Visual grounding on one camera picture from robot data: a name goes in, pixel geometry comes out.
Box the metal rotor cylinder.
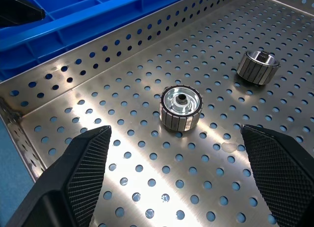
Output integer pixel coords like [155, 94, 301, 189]
[160, 84, 204, 132]

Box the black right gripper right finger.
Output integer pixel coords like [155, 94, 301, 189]
[240, 125, 314, 227]

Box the blue plastic compartment tray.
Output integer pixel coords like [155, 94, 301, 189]
[0, 0, 209, 82]

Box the perforated stainless steel tray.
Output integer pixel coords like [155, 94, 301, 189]
[0, 0, 314, 227]

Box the silver threaded fitting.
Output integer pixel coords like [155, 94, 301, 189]
[236, 50, 281, 86]

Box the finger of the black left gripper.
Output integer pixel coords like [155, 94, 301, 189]
[0, 0, 46, 27]

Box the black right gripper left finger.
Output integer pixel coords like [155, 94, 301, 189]
[6, 125, 112, 227]

